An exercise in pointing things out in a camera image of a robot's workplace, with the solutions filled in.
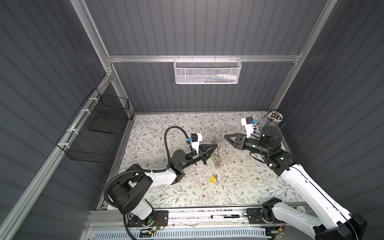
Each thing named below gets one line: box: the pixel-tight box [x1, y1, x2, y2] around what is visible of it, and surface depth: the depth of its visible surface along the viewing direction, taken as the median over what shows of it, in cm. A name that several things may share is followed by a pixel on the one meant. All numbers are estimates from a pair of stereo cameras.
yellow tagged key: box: [210, 174, 219, 184], surface depth 88 cm
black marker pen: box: [210, 214, 241, 219], surface depth 75 cm
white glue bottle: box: [216, 73, 238, 80], surface depth 93 cm
